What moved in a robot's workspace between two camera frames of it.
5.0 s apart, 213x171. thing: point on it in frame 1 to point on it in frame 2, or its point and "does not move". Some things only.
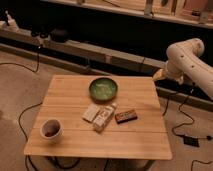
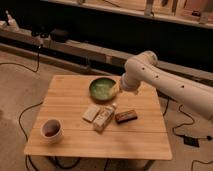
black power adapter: x=192 y=141 does not move
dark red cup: x=51 y=130 does not move
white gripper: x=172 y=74 to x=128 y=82
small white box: x=91 y=112 does not move
